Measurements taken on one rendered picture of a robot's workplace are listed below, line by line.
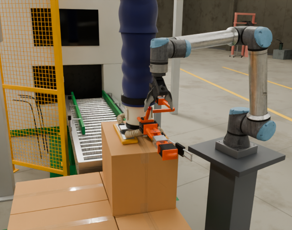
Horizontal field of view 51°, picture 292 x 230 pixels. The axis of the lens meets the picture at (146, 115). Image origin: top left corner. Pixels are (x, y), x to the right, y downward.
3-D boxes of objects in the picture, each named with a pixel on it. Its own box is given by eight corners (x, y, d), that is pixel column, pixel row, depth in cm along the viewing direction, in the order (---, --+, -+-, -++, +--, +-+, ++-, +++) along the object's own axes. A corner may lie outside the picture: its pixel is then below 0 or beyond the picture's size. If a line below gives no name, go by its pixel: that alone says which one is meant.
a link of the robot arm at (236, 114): (237, 126, 233) (240, 103, 228) (255, 133, 219) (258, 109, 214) (222, 129, 226) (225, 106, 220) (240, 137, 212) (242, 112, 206)
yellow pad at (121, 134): (112, 126, 216) (112, 119, 215) (127, 125, 219) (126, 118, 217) (122, 144, 185) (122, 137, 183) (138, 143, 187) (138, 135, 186)
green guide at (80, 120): (65, 97, 451) (65, 91, 449) (73, 96, 454) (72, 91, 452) (75, 135, 306) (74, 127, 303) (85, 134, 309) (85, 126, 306)
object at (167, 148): (157, 153, 149) (157, 143, 147) (171, 151, 150) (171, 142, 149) (162, 160, 141) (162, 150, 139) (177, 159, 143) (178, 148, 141)
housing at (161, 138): (151, 143, 161) (151, 135, 159) (164, 142, 162) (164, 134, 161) (155, 148, 154) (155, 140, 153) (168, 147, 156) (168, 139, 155)
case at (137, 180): (102, 170, 238) (101, 122, 226) (152, 165, 247) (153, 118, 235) (112, 216, 182) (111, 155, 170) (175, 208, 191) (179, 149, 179)
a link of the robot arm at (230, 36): (240, 24, 198) (151, 35, 168) (255, 25, 188) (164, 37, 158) (239, 42, 202) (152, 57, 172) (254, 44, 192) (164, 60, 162)
